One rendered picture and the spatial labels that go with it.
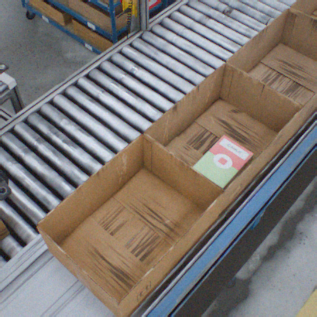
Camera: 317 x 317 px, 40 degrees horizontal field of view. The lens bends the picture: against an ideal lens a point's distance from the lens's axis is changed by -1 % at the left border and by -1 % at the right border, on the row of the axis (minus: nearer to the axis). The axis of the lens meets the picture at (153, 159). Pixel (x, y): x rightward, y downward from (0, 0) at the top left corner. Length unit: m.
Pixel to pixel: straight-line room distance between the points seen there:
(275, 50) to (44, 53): 1.82
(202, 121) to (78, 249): 0.59
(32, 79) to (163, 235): 1.94
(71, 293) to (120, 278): 0.14
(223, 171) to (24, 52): 2.17
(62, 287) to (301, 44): 1.21
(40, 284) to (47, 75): 1.95
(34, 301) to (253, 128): 0.86
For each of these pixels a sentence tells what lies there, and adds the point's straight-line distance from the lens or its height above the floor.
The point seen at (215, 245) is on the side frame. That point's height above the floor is 0.91.
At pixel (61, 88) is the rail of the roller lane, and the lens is 1.81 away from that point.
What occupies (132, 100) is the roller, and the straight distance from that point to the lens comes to 1.72.
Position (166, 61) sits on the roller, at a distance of 1.88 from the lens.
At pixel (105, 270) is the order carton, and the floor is 0.89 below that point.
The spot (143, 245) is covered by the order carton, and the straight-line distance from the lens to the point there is 1.23.
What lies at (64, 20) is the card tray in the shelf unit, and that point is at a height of 0.19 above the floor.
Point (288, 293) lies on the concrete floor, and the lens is 2.20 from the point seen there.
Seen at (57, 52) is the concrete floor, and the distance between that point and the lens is 3.12.
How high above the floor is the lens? 2.01
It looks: 55 degrees down
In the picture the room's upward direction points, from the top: 1 degrees counter-clockwise
